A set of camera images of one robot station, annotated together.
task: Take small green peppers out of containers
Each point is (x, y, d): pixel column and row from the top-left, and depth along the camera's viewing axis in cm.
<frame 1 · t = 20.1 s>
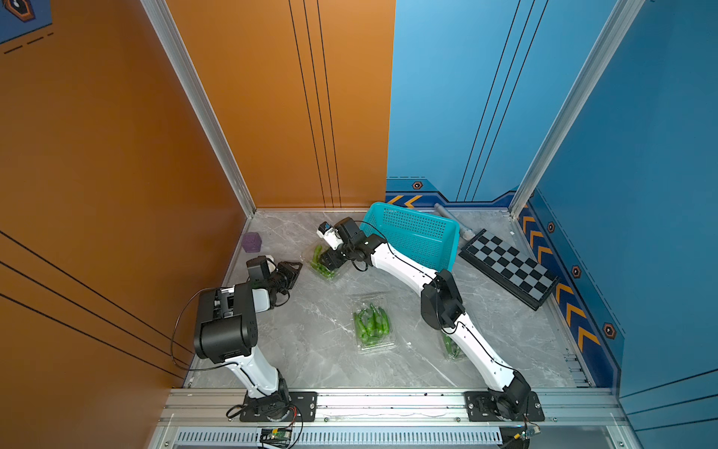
left hand: (302, 261, 97), fingers open
right hand: (329, 253, 98), fingers open
teal plastic mesh basket: (425, 238, 111), point 2 cm above the table
clear plastic pepper container: (315, 262, 99), point 6 cm above the table
clear middle pepper container: (373, 323, 86), point 4 cm above the table
clear right pepper container: (448, 354, 83), on the table
black white chessboard: (509, 268, 99), point 4 cm above the table
grey cylinder rod: (466, 232, 110), point 4 cm above the table

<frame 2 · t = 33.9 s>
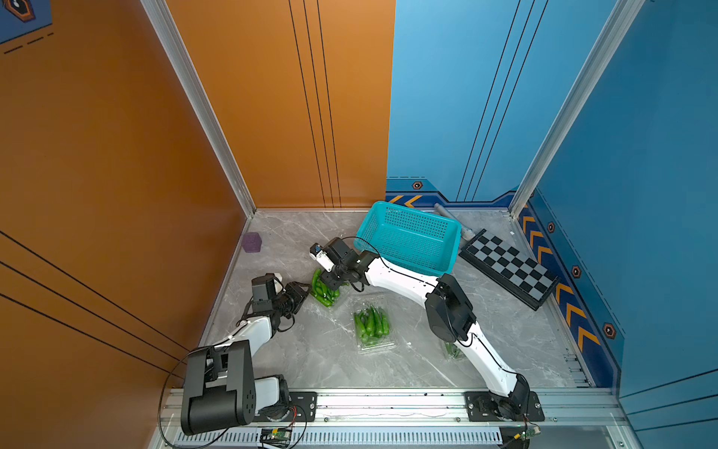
left hand: (310, 285, 91), fingers open
right hand: (327, 272, 94), fingers open
clear plastic pepper container: (323, 292, 93), point 4 cm above the table
the other named things where they were.

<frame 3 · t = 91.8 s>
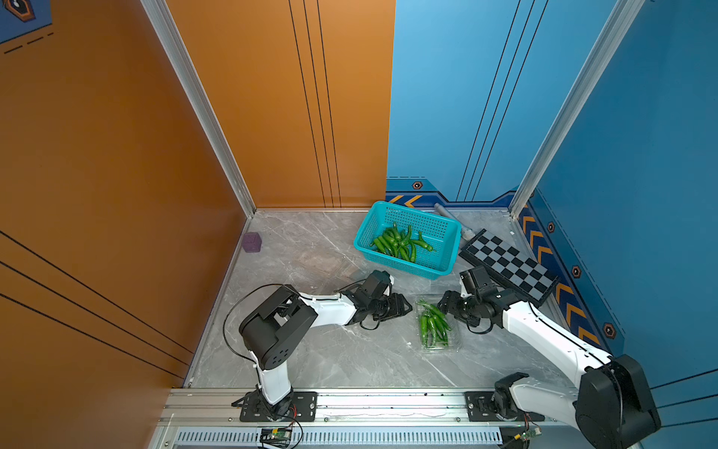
left hand: (410, 306, 88), fingers open
right hand: (444, 308, 85), fingers open
clear right pepper container: (435, 326, 88), point 2 cm above the table
small green pepper: (423, 242, 108), point 3 cm above the table
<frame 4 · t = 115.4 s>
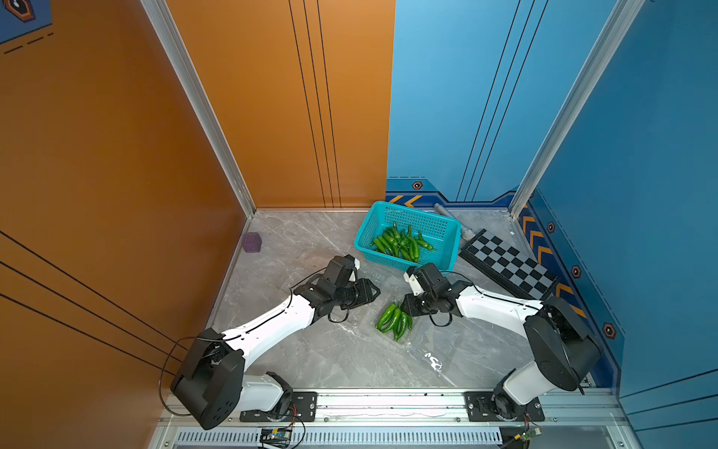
left hand: (378, 289, 82), fingers open
right hand: (403, 307, 89), fingers closed
small green pepper 2: (386, 320, 89), point 2 cm above the table
small green pepper 3: (391, 325, 87), point 3 cm above the table
small green pepper 4: (406, 324, 88), point 2 cm above the table
